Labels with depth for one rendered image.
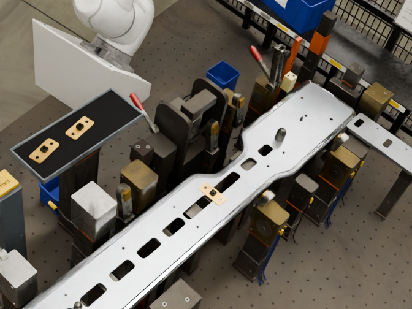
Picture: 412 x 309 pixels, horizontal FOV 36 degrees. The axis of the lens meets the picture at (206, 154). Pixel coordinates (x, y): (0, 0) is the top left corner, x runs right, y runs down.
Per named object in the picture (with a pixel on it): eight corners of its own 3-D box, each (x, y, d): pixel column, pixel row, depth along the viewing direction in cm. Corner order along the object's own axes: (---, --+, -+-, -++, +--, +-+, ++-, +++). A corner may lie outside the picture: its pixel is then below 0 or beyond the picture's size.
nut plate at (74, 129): (75, 140, 176) (75, 137, 175) (64, 133, 177) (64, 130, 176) (94, 122, 181) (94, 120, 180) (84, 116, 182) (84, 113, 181)
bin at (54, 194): (57, 217, 213) (57, 202, 206) (37, 198, 216) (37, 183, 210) (83, 199, 219) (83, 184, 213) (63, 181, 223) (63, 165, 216)
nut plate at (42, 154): (40, 164, 169) (40, 161, 168) (28, 157, 170) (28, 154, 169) (59, 144, 174) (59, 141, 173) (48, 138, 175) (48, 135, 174)
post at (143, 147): (131, 230, 215) (143, 156, 184) (121, 221, 217) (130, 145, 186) (141, 222, 218) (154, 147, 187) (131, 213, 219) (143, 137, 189)
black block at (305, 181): (292, 247, 222) (318, 199, 200) (270, 230, 225) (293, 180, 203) (301, 239, 225) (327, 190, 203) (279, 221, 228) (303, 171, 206)
